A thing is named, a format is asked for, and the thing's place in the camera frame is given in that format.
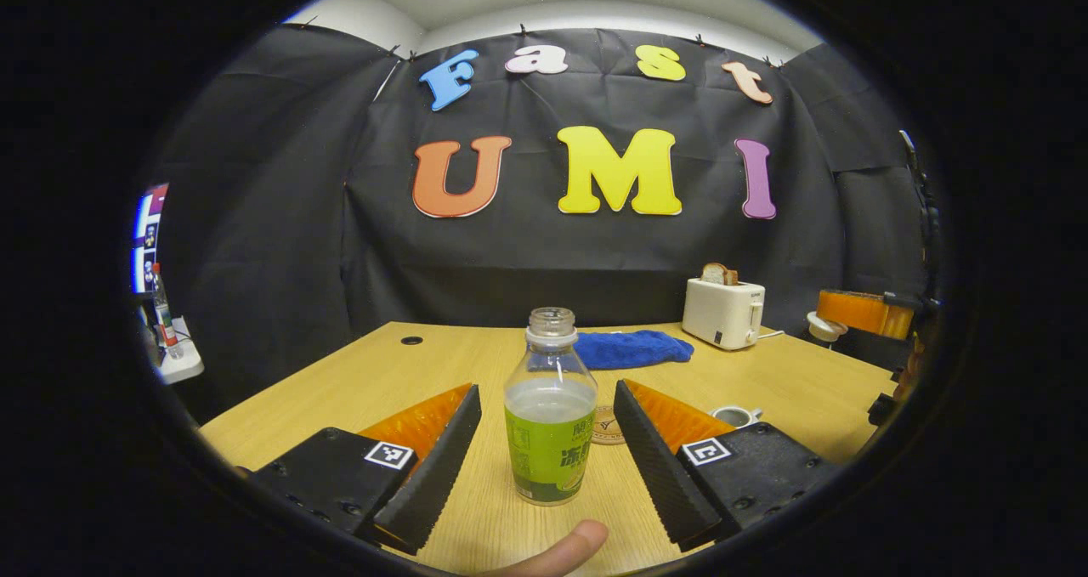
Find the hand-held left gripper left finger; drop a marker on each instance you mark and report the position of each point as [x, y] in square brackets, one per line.
[438, 466]

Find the round brown coaster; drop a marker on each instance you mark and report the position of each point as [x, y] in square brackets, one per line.
[608, 428]

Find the toast slice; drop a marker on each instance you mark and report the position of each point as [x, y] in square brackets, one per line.
[718, 274]

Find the white side table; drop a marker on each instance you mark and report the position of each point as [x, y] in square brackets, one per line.
[185, 363]

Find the green label water bottle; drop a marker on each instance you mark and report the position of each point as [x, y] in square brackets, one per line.
[551, 441]

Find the blue towel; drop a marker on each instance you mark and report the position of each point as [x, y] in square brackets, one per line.
[633, 349]

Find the white teacup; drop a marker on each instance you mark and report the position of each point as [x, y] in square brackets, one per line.
[735, 417]

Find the computer monitor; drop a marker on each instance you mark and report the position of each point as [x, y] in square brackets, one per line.
[149, 237]

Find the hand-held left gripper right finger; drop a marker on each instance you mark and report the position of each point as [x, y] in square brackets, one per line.
[654, 466]

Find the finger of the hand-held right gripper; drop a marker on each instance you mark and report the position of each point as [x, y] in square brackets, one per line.
[858, 312]

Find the small red cap bottle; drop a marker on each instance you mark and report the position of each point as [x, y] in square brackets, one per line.
[166, 318]

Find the white toaster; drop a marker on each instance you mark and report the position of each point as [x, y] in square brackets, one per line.
[722, 313]

